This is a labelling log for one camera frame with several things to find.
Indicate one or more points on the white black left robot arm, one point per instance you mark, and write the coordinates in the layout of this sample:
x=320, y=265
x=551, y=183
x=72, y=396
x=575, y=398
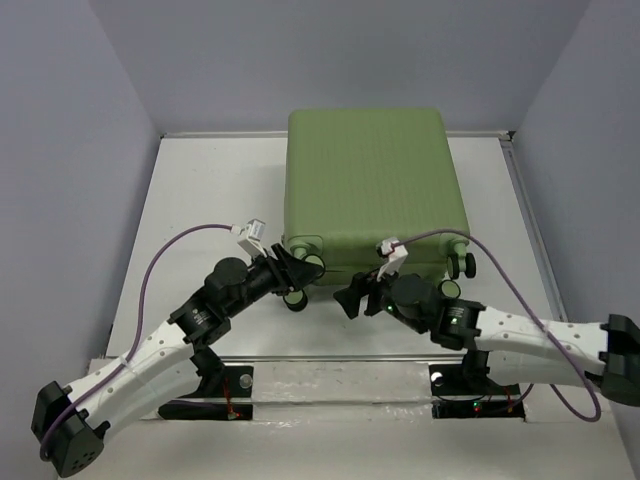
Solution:
x=73, y=422

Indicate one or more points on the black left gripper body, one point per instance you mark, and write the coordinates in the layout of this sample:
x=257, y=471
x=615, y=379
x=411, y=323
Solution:
x=262, y=279

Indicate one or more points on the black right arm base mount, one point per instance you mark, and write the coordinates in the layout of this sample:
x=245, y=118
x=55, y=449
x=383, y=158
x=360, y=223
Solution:
x=463, y=390

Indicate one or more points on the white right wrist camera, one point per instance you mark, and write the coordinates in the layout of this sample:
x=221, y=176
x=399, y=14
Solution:
x=394, y=254

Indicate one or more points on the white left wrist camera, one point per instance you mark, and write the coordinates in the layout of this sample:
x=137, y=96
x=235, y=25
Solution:
x=249, y=236

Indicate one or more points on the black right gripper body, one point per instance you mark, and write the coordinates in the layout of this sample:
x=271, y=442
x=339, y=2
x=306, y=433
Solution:
x=379, y=298

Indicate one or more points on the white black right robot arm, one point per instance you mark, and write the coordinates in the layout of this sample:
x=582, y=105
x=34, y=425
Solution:
x=504, y=348

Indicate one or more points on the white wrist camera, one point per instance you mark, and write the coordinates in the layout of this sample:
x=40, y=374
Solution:
x=249, y=236
x=394, y=254

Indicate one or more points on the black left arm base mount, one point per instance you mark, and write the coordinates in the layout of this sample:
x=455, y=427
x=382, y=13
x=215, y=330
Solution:
x=223, y=394

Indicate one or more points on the green hard-shell suitcase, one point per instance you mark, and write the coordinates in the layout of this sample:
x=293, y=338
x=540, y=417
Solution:
x=357, y=176

